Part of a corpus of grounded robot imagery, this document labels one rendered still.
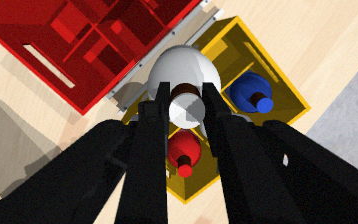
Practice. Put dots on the blue bottle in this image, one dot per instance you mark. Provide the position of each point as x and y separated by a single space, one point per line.
247 93

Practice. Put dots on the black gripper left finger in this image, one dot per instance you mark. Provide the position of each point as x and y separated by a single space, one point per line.
74 187

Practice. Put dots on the yellow crate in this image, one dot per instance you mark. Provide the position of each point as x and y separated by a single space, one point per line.
233 50

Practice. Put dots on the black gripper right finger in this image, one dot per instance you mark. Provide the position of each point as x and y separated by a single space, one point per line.
323 185

